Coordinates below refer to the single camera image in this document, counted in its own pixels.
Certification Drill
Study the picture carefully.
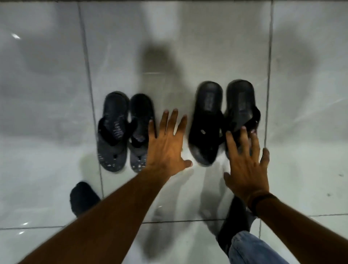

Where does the person's left forearm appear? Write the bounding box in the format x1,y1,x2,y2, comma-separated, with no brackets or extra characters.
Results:
16,168,169,264

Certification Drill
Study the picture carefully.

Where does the person's right forearm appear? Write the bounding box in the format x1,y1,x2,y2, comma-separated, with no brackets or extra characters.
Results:
255,196,348,264

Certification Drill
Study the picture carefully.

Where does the person's blue jeans leg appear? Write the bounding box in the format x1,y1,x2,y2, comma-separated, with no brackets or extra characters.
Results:
228,231,290,264

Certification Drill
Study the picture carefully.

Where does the person's right hand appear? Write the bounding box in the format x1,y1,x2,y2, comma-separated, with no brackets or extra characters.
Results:
223,126,270,208

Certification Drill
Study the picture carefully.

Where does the black flip-flop sandal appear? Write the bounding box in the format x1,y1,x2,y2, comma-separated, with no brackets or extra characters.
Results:
224,79,261,159
188,81,227,167

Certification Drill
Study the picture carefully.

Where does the person's right black sock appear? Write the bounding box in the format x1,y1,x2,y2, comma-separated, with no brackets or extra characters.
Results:
216,195,257,257

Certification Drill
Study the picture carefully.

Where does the person's left hand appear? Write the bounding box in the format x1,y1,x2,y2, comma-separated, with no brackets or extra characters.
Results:
145,109,193,178

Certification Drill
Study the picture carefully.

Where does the grey patterned flip-flop sandal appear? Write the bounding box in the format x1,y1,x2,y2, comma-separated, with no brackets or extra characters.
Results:
128,93,157,173
97,91,138,173

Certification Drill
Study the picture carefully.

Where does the person's left black sock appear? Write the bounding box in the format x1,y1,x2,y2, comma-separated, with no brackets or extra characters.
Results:
70,181,102,218

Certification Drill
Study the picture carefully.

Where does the person's black sock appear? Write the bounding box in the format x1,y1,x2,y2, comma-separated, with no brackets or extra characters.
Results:
216,195,257,257
70,181,102,218

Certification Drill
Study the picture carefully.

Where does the dark wristband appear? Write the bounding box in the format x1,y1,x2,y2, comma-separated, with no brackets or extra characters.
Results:
248,191,278,217

